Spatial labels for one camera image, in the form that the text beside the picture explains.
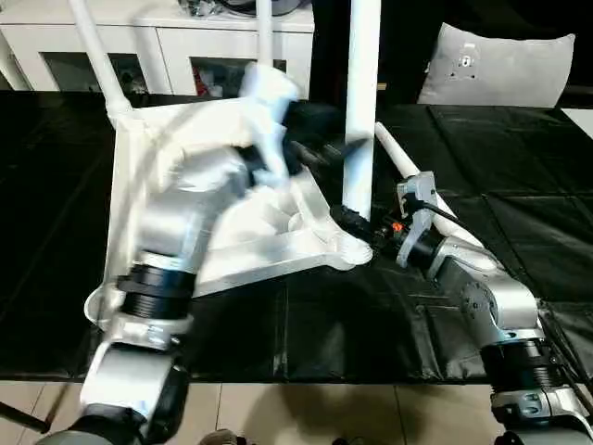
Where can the grey cushion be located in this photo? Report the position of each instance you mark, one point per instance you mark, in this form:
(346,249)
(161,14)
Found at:
(495,69)

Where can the black cabinet with gold label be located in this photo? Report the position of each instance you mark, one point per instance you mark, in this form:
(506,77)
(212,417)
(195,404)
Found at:
(403,46)

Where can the grey helmet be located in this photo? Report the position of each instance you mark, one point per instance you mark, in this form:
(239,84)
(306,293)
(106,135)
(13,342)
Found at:
(241,5)

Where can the black metal stand leg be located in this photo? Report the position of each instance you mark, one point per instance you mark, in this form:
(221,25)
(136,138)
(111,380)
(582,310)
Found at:
(23,415)

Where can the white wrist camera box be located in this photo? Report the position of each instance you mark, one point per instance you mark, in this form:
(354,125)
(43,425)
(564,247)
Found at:
(419,199)
(271,106)

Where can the white plastic table leg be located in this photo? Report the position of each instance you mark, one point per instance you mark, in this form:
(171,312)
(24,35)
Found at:
(266,37)
(361,92)
(403,157)
(99,60)

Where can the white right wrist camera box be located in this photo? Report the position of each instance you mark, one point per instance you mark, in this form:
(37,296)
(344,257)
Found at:
(419,199)

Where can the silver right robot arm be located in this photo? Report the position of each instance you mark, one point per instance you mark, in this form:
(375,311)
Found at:
(500,306)

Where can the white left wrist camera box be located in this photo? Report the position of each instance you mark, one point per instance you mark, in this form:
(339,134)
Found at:
(271,106)

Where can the white plastic table top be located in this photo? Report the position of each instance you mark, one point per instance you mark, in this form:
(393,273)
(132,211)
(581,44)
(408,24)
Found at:
(259,232)

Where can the white sideboard with glass doors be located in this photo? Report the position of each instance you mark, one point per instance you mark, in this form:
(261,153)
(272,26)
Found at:
(162,46)

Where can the black quilted mat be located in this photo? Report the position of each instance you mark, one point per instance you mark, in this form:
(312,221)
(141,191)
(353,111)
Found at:
(509,176)

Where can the white flat panel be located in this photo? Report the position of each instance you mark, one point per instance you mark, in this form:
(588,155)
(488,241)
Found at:
(579,121)

